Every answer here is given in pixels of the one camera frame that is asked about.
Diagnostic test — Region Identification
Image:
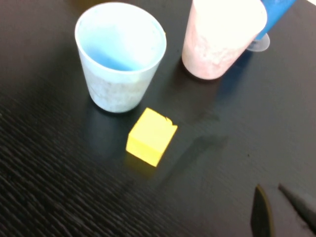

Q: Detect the yellow foam cube with notch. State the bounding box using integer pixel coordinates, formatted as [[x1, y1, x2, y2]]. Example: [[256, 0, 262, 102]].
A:
[[125, 107, 178, 168]]

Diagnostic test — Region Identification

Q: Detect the light blue plastic cup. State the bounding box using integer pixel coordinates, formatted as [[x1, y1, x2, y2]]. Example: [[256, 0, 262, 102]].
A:
[[75, 2, 167, 114]]

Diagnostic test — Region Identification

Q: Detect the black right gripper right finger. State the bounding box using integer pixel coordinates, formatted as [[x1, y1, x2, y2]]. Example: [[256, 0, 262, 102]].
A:
[[278, 184, 316, 237]]

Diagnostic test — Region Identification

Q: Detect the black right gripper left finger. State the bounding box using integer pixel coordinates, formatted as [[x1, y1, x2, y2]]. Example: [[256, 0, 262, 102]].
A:
[[250, 184, 274, 237]]

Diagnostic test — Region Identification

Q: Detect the pink plastic cup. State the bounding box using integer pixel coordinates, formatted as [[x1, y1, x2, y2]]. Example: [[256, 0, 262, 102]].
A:
[[181, 0, 269, 81]]

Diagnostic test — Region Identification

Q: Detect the blue cone on clear base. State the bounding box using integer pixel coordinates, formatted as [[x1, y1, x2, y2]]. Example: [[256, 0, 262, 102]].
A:
[[246, 0, 297, 52]]

